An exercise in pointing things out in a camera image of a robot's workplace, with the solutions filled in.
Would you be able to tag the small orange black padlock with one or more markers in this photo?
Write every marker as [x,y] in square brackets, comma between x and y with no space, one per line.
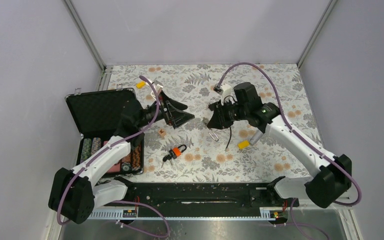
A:
[173,154]

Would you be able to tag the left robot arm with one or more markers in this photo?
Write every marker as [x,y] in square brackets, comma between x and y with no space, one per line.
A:
[76,192]

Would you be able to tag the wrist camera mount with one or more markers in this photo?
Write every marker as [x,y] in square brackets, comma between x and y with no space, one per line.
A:
[224,90]
[157,88]

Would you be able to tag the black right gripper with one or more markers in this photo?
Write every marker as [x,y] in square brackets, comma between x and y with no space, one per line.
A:
[219,120]

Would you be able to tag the grey marker yellow cap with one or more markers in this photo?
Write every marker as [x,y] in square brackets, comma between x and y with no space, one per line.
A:
[252,141]

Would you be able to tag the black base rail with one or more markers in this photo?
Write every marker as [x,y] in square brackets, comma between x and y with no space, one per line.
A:
[198,201]

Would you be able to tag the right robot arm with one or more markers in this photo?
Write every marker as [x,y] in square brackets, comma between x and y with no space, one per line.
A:
[329,174]

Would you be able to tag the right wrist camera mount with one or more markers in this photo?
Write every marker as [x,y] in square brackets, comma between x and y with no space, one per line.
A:
[224,90]

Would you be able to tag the floral table cloth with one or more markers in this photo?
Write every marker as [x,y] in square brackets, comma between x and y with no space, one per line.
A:
[206,160]

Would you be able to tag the yellow block near case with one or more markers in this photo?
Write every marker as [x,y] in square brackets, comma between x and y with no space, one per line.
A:
[141,85]

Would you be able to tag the black poker chip case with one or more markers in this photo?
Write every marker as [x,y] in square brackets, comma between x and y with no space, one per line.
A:
[96,115]

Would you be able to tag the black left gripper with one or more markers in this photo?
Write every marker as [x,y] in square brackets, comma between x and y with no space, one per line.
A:
[175,114]

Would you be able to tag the wooden letter cube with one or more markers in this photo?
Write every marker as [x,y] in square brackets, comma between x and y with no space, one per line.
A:
[162,132]

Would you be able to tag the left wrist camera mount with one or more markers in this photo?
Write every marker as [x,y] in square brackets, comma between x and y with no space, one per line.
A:
[157,88]

